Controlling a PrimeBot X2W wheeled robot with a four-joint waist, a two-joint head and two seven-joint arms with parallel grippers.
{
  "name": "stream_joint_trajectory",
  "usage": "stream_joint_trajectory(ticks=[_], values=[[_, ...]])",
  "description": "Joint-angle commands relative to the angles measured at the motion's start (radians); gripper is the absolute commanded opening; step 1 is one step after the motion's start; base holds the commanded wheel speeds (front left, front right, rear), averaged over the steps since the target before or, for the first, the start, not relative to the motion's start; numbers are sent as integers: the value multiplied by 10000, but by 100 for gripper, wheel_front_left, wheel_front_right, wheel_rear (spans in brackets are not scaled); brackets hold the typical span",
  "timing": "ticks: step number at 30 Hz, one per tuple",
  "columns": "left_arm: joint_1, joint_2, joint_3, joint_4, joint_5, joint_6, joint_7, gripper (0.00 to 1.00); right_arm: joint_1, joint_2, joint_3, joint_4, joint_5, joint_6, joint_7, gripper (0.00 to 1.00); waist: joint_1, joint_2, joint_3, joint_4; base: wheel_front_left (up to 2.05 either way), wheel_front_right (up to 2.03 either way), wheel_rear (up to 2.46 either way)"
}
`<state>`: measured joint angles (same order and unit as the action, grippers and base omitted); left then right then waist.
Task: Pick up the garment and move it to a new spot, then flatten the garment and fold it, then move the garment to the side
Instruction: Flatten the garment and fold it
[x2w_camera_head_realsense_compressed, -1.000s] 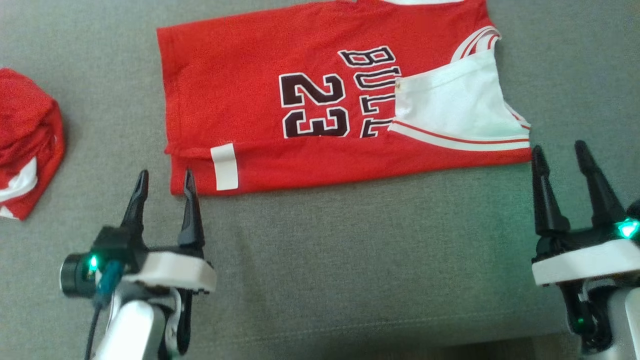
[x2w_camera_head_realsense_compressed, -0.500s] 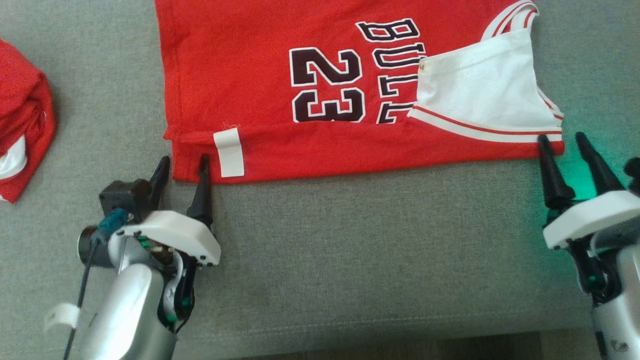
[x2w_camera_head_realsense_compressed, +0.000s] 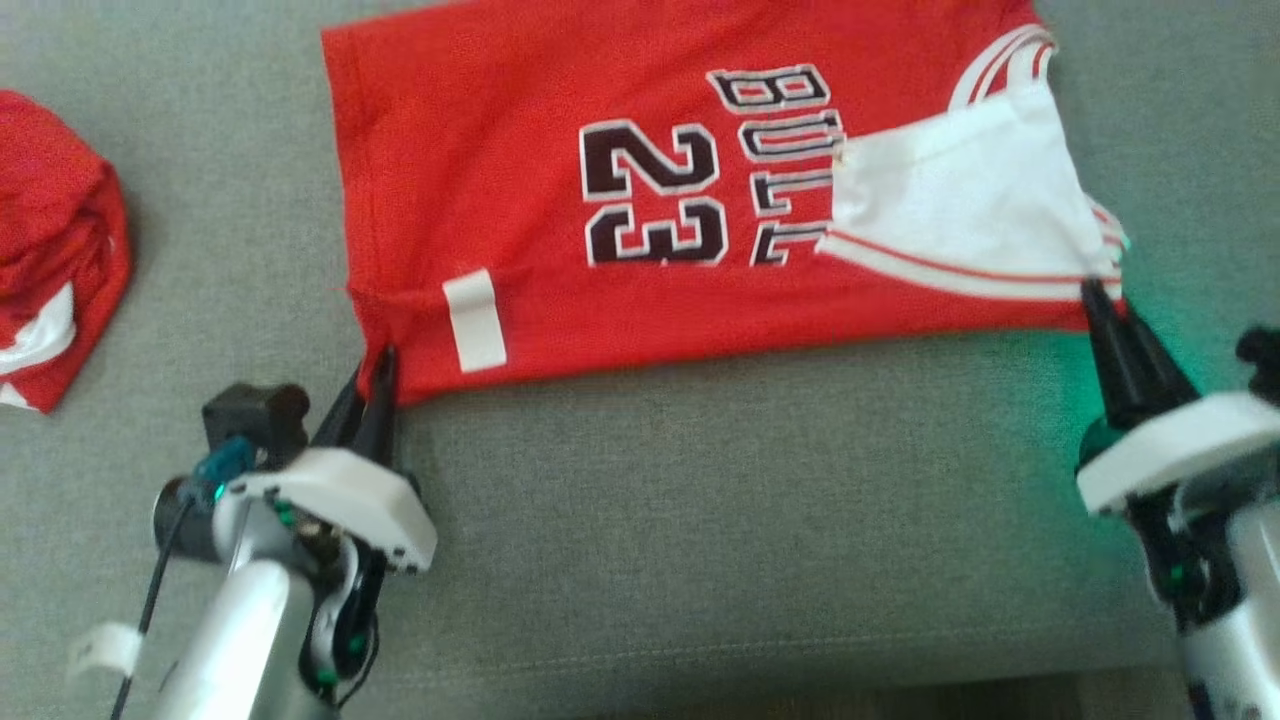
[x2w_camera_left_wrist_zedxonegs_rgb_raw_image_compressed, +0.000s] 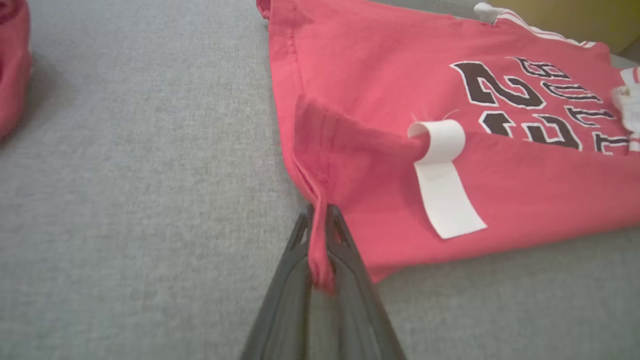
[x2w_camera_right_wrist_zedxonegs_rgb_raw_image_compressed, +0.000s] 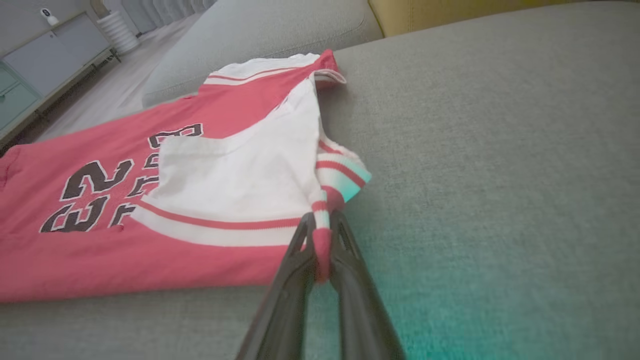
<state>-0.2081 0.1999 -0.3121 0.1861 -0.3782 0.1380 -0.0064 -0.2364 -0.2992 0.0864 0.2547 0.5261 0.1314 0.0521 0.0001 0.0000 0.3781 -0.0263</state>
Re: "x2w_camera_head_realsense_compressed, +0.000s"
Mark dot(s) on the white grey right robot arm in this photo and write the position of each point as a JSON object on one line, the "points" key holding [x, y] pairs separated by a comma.
{"points": [[1230, 620]]}

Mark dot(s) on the grey fabric sofa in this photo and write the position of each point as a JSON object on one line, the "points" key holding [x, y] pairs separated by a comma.
{"points": [[700, 520]]}

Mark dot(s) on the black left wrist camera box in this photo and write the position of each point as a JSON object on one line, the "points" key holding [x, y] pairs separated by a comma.
{"points": [[255, 420]]}

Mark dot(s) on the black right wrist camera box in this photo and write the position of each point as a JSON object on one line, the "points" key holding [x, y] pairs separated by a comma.
{"points": [[1262, 360]]}

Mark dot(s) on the red white Bulls jersey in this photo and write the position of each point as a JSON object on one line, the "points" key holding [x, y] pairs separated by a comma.
{"points": [[500, 150]]}

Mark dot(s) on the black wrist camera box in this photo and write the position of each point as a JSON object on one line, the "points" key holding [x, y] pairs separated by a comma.
{"points": [[1262, 360], [255, 420]]}

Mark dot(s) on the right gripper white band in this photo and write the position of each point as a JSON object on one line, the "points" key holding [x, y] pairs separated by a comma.
{"points": [[1170, 450]]}

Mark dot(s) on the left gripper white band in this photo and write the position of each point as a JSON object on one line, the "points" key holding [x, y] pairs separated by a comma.
{"points": [[345, 495]]}

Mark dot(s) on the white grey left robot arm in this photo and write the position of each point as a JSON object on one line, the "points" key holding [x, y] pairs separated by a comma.
{"points": [[240, 640]]}

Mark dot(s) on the red shorts with white stripes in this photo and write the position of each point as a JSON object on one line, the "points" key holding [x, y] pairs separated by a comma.
{"points": [[55, 240]]}

